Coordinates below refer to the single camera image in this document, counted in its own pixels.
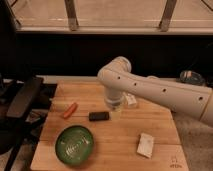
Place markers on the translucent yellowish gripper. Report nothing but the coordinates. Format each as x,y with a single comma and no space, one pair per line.
115,107

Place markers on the black rectangular block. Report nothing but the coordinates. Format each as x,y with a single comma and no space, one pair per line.
98,116

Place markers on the white sponge block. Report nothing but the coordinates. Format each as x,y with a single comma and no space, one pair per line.
145,145

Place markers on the orange carrot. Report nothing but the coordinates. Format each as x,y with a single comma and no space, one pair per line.
70,111

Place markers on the green ceramic bowl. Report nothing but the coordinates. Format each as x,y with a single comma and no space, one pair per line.
74,145

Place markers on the black office chair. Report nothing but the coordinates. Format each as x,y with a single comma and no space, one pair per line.
14,128

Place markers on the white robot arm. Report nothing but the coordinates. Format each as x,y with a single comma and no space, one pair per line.
116,77

